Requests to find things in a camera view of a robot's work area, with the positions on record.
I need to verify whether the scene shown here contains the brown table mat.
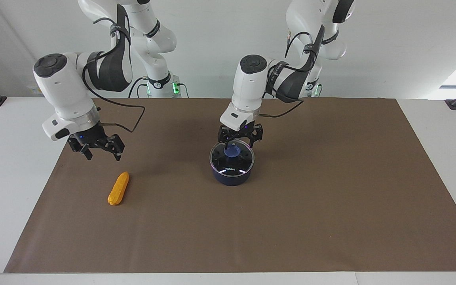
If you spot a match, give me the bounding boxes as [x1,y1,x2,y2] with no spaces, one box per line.
[4,98,456,273]

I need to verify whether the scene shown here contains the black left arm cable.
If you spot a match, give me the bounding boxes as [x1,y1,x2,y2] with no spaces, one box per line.
[259,24,326,119]

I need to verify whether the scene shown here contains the glass lid purple knob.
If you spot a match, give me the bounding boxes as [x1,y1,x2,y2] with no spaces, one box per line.
[209,141,255,175]

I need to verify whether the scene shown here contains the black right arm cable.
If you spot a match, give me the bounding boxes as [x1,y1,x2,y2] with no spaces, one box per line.
[82,18,146,134]

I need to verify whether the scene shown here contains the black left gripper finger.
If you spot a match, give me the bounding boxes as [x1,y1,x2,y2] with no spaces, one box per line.
[218,126,233,148]
[247,124,264,149]

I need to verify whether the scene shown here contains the dark blue pot purple handle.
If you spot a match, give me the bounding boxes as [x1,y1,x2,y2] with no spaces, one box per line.
[209,141,255,186]

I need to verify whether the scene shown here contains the black base power cable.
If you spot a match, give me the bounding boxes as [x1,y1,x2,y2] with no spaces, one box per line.
[128,76,150,99]

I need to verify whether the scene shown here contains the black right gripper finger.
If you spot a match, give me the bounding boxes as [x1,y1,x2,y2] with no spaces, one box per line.
[78,144,94,161]
[108,134,126,162]

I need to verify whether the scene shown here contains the yellow toy corn cob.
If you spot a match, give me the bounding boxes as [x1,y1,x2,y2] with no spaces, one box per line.
[107,171,130,206]

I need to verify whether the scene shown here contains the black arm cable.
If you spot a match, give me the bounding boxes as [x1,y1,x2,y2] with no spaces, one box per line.
[82,18,146,134]
[259,24,326,119]

